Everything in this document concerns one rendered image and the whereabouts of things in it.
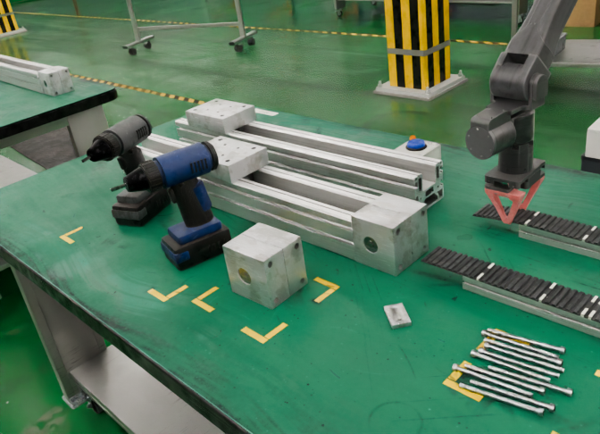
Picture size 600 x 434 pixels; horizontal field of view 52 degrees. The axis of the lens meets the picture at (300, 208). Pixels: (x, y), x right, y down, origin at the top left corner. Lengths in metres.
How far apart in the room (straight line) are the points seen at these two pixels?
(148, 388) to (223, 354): 0.88
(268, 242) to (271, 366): 0.22
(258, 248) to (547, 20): 0.59
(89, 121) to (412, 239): 1.87
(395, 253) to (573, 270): 0.29
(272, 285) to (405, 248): 0.24
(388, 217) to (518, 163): 0.24
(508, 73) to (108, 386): 1.36
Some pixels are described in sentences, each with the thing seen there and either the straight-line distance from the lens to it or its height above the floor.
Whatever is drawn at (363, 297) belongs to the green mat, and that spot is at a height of 0.78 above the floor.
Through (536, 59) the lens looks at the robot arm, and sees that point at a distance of 1.06.
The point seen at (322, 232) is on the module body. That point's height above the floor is 0.81.
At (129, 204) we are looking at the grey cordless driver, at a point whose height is 0.83.
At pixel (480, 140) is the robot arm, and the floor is 0.99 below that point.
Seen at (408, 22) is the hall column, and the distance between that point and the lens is 4.39.
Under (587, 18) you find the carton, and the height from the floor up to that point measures 0.08.
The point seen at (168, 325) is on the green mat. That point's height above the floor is 0.78.
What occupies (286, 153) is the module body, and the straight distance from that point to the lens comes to 1.43.
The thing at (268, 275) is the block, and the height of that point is 0.85.
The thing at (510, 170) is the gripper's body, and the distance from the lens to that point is 1.11.
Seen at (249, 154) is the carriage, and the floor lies 0.90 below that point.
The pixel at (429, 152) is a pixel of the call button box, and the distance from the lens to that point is 1.38.
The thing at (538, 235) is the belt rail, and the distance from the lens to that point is 1.16.
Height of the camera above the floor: 1.38
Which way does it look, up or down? 27 degrees down
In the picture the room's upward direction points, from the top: 9 degrees counter-clockwise
